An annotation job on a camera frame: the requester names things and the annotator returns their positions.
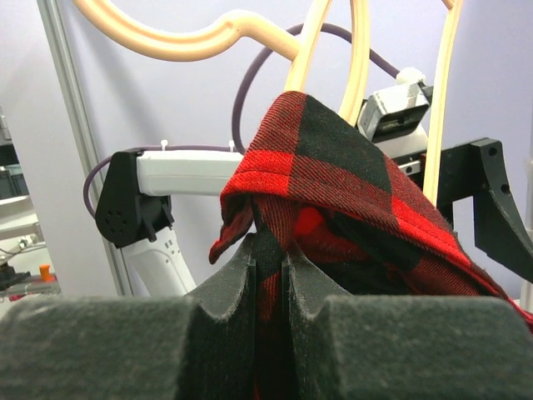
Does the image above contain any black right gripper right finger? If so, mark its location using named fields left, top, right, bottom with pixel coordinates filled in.
left=282, top=247, right=532, bottom=399

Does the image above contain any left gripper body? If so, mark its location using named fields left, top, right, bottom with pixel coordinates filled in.
left=436, top=142, right=483, bottom=217

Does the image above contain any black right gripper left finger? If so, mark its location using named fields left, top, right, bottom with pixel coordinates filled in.
left=1, top=237, right=256, bottom=399

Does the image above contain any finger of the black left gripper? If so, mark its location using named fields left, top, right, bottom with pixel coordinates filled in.
left=471, top=138, right=532, bottom=282

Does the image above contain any red black plaid shirt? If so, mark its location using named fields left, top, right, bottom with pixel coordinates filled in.
left=209, top=92, right=532, bottom=399

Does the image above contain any cream plastic hanger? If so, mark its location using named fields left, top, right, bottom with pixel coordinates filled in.
left=75, top=1, right=463, bottom=203

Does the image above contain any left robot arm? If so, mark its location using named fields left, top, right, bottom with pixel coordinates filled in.
left=93, top=138, right=532, bottom=308

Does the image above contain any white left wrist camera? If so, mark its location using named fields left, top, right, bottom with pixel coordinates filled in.
left=356, top=67, right=433, bottom=158

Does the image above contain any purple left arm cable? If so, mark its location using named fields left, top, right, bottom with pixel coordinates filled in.
left=82, top=22, right=401, bottom=222

